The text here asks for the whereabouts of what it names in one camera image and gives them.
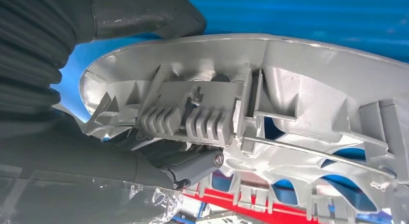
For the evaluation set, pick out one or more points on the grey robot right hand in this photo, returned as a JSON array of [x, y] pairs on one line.
[[64, 158]]

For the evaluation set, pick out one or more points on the blue metal shelf rack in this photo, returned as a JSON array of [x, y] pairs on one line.
[[287, 11]]

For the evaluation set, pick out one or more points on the red barrier belt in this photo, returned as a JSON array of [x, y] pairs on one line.
[[217, 197]]

